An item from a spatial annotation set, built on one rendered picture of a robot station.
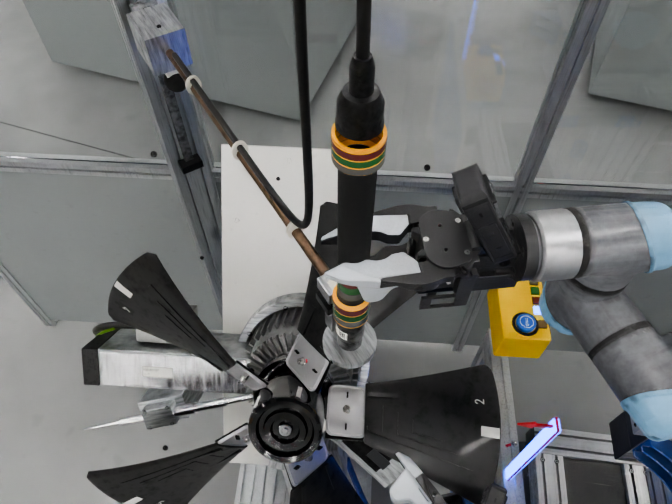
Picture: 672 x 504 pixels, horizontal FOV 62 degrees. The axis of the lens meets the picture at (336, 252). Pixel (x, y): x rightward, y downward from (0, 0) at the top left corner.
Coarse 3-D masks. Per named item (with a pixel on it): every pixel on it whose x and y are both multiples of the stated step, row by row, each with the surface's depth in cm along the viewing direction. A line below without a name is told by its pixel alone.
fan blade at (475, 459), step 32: (384, 384) 96; (416, 384) 96; (448, 384) 96; (480, 384) 96; (384, 416) 92; (416, 416) 93; (448, 416) 93; (480, 416) 94; (384, 448) 90; (416, 448) 90; (448, 448) 91; (480, 448) 92; (448, 480) 89; (480, 480) 90
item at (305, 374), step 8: (296, 344) 94; (304, 344) 92; (304, 352) 92; (312, 352) 91; (288, 360) 94; (296, 360) 93; (312, 360) 90; (320, 360) 89; (296, 368) 93; (304, 368) 91; (312, 368) 90; (320, 368) 89; (304, 376) 91; (312, 376) 90; (320, 376) 88; (304, 384) 90; (312, 384) 89
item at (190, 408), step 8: (208, 400) 103; (216, 400) 102; (224, 400) 102; (232, 400) 102; (240, 400) 102; (176, 408) 103; (184, 408) 102; (192, 408) 102; (200, 408) 102; (208, 408) 102; (136, 416) 104; (176, 416) 103; (104, 424) 105; (112, 424) 105; (120, 424) 104; (128, 424) 104
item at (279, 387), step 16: (272, 368) 97; (288, 368) 97; (272, 384) 91; (288, 384) 90; (272, 400) 86; (288, 400) 86; (304, 400) 87; (320, 400) 91; (256, 416) 87; (272, 416) 87; (288, 416) 87; (304, 416) 88; (320, 416) 88; (256, 432) 88; (272, 432) 89; (304, 432) 88; (320, 432) 87; (256, 448) 89; (272, 448) 89; (288, 448) 88; (304, 448) 89
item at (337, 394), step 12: (336, 396) 94; (348, 396) 95; (360, 396) 95; (336, 408) 93; (360, 408) 93; (336, 420) 92; (348, 420) 92; (360, 420) 92; (336, 432) 90; (348, 432) 91; (360, 432) 91
